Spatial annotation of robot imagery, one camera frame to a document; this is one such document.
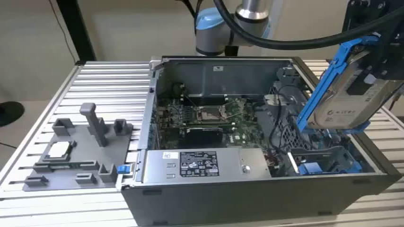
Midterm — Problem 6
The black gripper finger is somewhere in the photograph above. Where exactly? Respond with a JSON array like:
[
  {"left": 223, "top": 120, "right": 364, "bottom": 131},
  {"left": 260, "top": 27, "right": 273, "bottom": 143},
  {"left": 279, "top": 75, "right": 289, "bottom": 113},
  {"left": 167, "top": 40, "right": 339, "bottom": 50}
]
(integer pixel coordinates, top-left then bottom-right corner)
[{"left": 345, "top": 76, "right": 377, "bottom": 96}]

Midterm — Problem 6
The hard disk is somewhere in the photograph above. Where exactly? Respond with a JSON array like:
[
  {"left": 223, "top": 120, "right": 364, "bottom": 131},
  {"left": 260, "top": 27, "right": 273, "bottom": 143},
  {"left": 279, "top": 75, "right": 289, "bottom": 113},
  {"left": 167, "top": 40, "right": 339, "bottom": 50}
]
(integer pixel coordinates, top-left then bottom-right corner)
[{"left": 296, "top": 34, "right": 404, "bottom": 136}]

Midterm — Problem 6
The dark metal disk bay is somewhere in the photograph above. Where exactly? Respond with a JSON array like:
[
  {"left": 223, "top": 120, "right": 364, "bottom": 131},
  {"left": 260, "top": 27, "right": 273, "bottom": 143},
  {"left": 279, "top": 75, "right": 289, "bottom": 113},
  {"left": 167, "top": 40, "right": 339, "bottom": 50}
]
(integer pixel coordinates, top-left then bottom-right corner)
[{"left": 284, "top": 139, "right": 364, "bottom": 177}]

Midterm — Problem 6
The blue disk carrier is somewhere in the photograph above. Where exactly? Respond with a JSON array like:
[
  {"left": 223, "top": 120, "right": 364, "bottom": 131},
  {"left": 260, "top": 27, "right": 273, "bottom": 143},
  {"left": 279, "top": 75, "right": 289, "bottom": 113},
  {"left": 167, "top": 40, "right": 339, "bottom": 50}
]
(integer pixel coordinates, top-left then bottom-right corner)
[{"left": 297, "top": 162, "right": 325, "bottom": 176}]

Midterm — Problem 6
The grey metal drive cage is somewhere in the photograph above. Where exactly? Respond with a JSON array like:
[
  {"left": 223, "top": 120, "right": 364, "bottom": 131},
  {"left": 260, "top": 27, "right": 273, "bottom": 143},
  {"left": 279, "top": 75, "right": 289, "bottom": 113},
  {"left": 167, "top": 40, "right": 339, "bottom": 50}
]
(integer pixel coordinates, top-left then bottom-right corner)
[{"left": 255, "top": 81, "right": 316, "bottom": 152}]

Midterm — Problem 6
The green motherboard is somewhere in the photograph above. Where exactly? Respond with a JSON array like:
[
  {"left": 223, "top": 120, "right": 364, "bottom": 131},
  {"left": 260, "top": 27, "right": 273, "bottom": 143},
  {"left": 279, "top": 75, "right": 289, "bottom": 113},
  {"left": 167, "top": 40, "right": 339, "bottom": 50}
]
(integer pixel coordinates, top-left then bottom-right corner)
[{"left": 156, "top": 94, "right": 273, "bottom": 152}]

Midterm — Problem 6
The metal socket cover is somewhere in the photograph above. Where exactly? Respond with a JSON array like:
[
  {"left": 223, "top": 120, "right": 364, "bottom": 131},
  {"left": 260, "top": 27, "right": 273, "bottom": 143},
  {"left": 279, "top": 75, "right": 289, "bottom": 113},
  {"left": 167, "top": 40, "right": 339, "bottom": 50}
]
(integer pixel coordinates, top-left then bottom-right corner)
[{"left": 220, "top": 100, "right": 241, "bottom": 119}]

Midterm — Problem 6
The CPU socket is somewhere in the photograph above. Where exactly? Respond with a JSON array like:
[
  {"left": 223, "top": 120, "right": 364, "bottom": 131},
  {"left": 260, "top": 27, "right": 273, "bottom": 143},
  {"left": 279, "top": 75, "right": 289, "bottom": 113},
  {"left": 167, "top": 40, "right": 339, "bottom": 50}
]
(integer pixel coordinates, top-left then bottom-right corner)
[{"left": 197, "top": 106, "right": 223, "bottom": 122}]

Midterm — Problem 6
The green RAM stick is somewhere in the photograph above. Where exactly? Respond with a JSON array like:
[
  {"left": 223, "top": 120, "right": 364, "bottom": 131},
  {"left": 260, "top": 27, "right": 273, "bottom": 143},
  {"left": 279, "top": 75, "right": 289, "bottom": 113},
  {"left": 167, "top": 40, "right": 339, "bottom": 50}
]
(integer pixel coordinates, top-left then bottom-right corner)
[{"left": 183, "top": 120, "right": 233, "bottom": 127}]

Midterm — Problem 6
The black graphics card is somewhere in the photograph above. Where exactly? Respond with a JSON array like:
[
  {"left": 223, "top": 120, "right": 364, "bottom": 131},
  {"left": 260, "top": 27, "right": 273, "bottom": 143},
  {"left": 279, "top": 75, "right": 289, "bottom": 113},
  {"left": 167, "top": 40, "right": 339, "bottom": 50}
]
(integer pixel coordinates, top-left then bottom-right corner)
[{"left": 185, "top": 127, "right": 224, "bottom": 144}]

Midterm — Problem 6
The black open PC case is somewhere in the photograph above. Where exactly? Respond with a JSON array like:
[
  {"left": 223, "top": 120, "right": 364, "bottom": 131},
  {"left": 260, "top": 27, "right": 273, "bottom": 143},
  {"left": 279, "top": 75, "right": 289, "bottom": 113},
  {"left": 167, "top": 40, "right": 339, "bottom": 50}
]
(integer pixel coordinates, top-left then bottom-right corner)
[{"left": 121, "top": 55, "right": 404, "bottom": 227}]

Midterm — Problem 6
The silver power supply unit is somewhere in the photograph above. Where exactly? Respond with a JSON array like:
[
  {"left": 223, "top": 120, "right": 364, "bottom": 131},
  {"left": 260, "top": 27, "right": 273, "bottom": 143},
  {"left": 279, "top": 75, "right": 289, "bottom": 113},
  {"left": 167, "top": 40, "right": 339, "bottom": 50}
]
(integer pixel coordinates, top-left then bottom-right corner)
[{"left": 141, "top": 148, "right": 273, "bottom": 185}]

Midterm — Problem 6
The grey parts rack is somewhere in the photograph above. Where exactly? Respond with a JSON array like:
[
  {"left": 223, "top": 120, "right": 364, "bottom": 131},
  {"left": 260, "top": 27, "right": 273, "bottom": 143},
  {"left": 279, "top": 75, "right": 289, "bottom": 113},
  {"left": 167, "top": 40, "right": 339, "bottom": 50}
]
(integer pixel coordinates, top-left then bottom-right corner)
[{"left": 24, "top": 102, "right": 136, "bottom": 192}]

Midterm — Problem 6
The silver CPU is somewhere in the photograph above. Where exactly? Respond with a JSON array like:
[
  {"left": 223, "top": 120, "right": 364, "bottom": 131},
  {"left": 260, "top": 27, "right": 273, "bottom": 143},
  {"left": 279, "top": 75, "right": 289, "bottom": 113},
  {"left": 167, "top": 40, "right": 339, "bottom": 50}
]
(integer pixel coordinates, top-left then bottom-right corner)
[{"left": 48, "top": 142, "right": 72, "bottom": 158}]

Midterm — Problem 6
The black round stand foot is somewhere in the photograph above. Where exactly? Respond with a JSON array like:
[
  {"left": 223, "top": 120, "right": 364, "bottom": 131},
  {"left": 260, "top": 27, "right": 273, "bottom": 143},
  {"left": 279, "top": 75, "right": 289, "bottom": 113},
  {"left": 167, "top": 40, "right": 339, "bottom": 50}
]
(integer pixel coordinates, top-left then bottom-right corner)
[{"left": 0, "top": 101, "right": 25, "bottom": 127}]

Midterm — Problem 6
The thick black arm hose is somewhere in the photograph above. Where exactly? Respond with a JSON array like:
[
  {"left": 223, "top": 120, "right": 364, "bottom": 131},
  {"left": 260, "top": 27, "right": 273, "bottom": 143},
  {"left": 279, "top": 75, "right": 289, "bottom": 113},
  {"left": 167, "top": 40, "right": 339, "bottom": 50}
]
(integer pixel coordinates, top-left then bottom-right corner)
[{"left": 213, "top": 0, "right": 404, "bottom": 51}]

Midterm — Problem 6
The long black wire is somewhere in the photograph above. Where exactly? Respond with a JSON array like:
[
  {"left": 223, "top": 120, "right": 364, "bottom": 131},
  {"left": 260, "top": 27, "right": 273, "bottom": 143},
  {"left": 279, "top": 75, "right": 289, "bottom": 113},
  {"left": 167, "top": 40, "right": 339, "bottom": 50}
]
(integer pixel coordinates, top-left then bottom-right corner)
[{"left": 272, "top": 85, "right": 304, "bottom": 153}]

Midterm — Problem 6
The black upright post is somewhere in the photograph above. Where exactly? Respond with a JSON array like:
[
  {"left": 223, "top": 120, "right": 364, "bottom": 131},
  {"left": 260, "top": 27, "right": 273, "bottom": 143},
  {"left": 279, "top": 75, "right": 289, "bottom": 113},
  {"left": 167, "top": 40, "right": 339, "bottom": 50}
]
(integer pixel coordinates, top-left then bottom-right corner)
[{"left": 56, "top": 0, "right": 97, "bottom": 62}]

